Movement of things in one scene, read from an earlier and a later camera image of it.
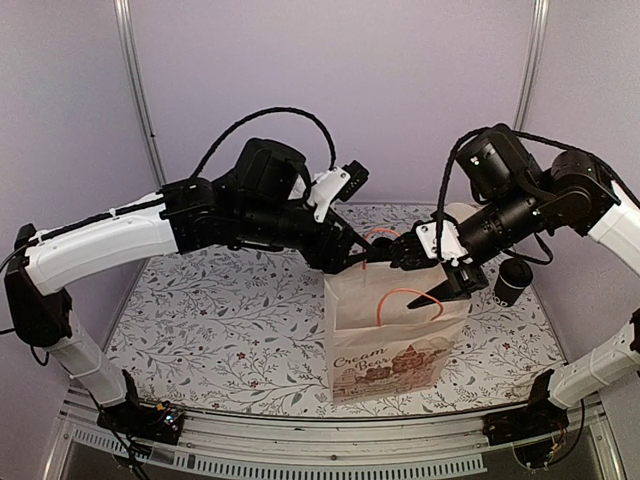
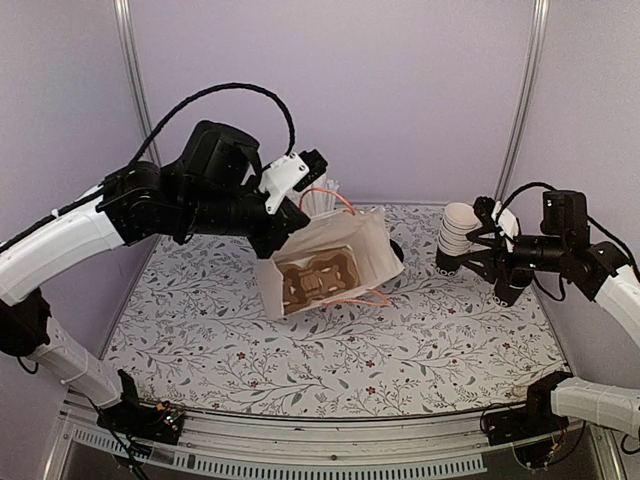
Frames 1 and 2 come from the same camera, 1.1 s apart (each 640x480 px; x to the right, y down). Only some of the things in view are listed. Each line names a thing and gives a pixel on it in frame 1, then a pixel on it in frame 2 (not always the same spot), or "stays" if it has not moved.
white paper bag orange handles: (381, 348) -> (334, 257)
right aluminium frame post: (538, 33) stays
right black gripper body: (516, 216) -> (550, 259)
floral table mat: (241, 330) stays
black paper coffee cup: (505, 295) stays
